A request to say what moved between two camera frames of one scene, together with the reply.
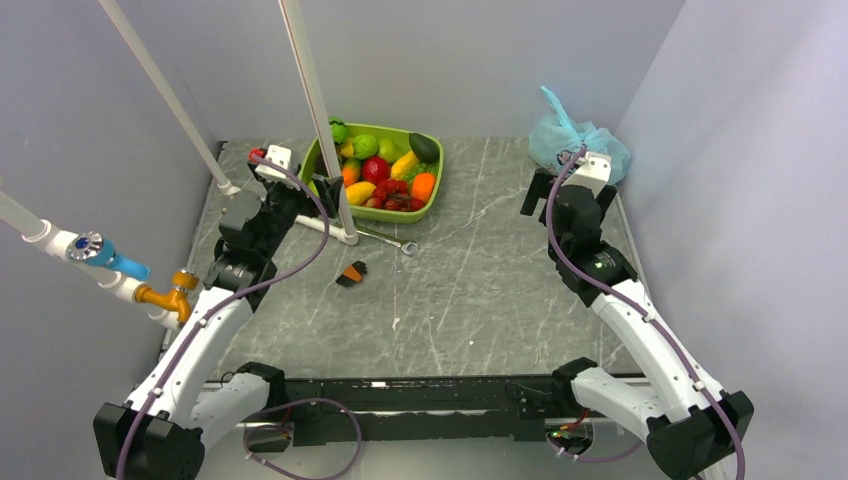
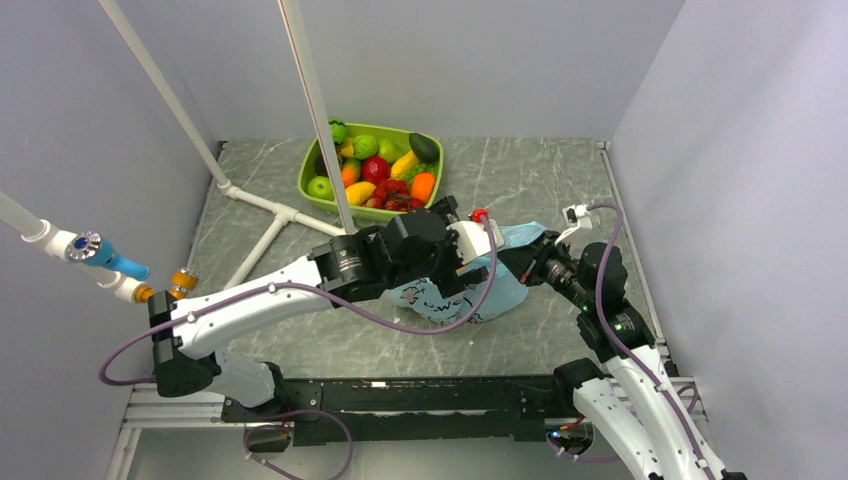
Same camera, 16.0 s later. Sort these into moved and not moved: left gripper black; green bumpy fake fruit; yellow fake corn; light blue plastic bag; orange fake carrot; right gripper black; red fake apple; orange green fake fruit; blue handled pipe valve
Moved: left gripper black; light blue plastic bag; right gripper black
Not moved: orange fake carrot; blue handled pipe valve; yellow fake corn; red fake apple; orange green fake fruit; green bumpy fake fruit
